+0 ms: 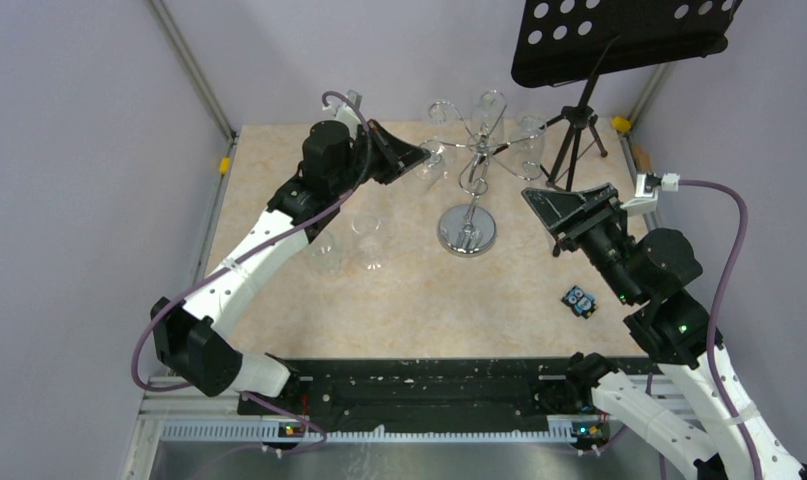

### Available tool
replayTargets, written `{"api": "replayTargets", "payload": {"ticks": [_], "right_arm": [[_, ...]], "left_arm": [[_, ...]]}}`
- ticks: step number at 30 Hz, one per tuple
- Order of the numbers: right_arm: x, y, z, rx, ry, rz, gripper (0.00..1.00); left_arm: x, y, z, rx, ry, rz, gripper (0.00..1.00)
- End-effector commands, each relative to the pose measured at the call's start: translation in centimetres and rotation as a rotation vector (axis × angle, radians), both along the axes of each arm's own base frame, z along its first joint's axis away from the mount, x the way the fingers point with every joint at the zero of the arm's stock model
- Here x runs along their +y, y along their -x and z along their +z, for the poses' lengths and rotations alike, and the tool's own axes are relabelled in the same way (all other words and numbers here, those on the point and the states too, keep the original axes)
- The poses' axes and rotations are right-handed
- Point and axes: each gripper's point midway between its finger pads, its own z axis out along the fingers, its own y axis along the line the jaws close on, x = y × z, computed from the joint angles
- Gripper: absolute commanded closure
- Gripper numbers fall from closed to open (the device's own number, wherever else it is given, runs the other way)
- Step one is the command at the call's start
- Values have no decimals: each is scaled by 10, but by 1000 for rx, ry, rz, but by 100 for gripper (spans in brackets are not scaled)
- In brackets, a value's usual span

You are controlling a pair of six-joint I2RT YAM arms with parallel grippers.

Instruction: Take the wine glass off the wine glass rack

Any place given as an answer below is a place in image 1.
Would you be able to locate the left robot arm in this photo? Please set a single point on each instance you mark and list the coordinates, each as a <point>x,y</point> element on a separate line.
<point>191,331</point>

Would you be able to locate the removed wine glass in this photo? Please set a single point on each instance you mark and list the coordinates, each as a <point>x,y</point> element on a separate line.
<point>325,254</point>
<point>368,252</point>

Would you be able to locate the black music stand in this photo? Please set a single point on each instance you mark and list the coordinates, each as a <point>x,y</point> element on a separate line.
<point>561,42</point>

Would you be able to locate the yellow corner clip right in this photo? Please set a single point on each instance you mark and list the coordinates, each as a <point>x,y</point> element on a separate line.
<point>621,124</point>

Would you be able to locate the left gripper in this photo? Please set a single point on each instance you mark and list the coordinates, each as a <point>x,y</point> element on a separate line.
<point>398,157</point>

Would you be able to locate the chrome wine glass rack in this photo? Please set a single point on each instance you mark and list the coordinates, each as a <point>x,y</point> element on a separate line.
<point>469,229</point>

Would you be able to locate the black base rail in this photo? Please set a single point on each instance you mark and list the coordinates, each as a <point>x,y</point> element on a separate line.
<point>454,396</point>

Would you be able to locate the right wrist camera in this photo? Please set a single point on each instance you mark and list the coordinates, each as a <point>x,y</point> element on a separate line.
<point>648,187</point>

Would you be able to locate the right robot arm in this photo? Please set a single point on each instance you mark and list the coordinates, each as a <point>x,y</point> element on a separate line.
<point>730,439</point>

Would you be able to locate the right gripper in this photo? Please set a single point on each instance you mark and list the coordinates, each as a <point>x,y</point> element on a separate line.
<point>556,206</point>

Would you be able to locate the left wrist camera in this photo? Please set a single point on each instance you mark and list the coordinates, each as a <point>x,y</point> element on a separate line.
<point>348,114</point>

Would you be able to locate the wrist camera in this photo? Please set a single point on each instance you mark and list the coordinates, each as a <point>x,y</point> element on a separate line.
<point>648,187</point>
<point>348,114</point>

